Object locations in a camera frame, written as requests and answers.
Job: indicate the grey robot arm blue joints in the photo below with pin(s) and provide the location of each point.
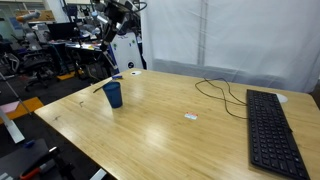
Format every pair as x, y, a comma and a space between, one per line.
98, 18

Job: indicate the orange floor mat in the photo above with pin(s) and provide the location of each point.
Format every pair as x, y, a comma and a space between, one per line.
28, 105

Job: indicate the white grommet cover with hole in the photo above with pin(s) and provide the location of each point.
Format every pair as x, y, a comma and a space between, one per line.
135, 72

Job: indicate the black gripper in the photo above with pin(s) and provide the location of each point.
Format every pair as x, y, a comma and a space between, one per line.
116, 14

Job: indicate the white translucent curtain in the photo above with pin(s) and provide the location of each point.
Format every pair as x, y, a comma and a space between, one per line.
240, 36

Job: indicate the thin black rod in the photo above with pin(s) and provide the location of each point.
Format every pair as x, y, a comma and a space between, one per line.
100, 87

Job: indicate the black computer monitor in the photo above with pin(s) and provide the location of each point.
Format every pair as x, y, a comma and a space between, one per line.
61, 30

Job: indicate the plain white grommet cover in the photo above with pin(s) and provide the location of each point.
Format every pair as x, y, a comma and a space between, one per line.
282, 97

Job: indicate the dark blue plastic cup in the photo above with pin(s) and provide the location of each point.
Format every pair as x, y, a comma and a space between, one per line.
113, 96

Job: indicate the small red white sticker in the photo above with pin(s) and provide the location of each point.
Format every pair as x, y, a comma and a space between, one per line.
191, 115

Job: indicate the cluttered background desk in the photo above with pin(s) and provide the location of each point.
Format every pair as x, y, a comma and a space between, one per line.
83, 46

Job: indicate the black computer keyboard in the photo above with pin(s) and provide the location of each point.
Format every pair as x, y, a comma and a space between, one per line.
271, 133

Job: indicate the pink paper sheet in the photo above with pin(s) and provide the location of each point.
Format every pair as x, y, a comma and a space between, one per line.
8, 107

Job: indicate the white panel with coloured dots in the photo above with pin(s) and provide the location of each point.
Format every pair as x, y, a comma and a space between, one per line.
128, 50

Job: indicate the silver aluminium profile bar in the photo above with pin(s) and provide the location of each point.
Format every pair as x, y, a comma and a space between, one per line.
11, 128

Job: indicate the black office chair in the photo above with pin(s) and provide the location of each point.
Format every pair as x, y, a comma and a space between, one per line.
35, 63

